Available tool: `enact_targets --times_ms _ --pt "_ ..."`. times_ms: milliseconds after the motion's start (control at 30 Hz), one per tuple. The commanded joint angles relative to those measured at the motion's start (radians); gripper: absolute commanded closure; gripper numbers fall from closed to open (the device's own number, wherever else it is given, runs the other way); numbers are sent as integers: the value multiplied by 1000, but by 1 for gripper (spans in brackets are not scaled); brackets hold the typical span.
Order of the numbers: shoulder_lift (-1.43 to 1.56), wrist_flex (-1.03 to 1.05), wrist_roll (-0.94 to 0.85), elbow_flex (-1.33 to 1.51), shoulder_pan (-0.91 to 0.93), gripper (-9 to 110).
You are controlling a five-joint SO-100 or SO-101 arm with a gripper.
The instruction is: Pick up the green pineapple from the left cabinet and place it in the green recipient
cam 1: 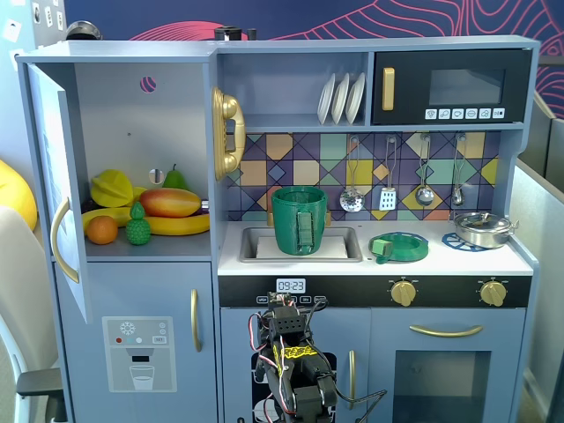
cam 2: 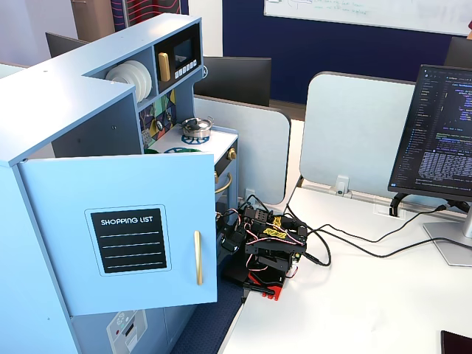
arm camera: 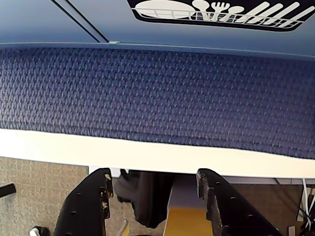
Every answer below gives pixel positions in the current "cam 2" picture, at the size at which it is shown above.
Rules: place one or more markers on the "red and black base clamp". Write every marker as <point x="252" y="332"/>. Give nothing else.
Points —
<point x="271" y="291"/>

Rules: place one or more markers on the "monitor showing code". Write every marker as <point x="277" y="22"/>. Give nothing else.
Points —
<point x="442" y="129"/>

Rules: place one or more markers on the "grey divider clamp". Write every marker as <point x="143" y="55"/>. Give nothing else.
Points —
<point x="342" y="184"/>

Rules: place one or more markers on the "white toy plate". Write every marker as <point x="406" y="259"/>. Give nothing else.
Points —
<point x="142" y="83"/>
<point x="118" y="75"/>
<point x="149" y="84"/>

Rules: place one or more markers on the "gold oven knob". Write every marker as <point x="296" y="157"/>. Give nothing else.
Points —
<point x="216" y="176"/>
<point x="232" y="153"/>

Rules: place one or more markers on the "light grey desk divider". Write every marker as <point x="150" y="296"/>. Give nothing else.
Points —
<point x="258" y="147"/>
<point x="350" y="129"/>

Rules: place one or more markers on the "steel toy pot with lid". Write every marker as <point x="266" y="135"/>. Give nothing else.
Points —
<point x="197" y="127"/>

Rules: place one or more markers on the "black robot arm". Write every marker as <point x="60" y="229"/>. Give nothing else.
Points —
<point x="273" y="250"/>

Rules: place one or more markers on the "silver monitor stand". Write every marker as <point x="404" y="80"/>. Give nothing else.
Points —
<point x="457" y="250"/>

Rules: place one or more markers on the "dark flat device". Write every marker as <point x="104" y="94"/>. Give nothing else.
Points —
<point x="459" y="344"/>

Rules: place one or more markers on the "black toy microwave door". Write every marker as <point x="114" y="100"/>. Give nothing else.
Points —
<point x="196" y="55"/>

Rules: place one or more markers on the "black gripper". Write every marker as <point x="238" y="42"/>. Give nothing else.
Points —
<point x="228" y="244"/>

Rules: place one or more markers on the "steel toy ladle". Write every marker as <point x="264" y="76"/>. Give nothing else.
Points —
<point x="158" y="124"/>

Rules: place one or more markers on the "black monitor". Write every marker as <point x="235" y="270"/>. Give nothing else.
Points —
<point x="236" y="81"/>
<point x="60" y="44"/>
<point x="461" y="51"/>

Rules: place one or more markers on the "blue toy kitchen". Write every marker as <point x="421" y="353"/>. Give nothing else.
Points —
<point x="55" y="81"/>

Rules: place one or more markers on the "blue shopping list cabinet door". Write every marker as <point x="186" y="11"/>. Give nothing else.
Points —
<point x="147" y="184"/>

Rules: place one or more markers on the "white toy spatula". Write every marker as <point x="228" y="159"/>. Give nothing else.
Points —
<point x="146" y="135"/>

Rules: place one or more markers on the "whiteboard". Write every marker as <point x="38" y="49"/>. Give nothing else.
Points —
<point x="387" y="14"/>

